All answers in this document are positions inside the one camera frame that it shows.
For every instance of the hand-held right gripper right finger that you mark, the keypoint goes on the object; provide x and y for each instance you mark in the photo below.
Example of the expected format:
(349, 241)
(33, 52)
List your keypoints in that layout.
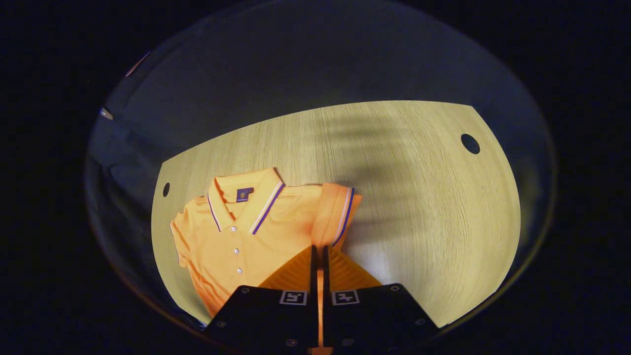
(327, 276)

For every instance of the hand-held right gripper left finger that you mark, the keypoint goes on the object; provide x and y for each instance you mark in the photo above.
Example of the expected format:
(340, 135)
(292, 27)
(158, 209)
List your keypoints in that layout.
(313, 276)

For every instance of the orange T-shirt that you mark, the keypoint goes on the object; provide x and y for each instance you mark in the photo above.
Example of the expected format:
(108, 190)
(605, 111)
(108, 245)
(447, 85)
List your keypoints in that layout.
(261, 236)

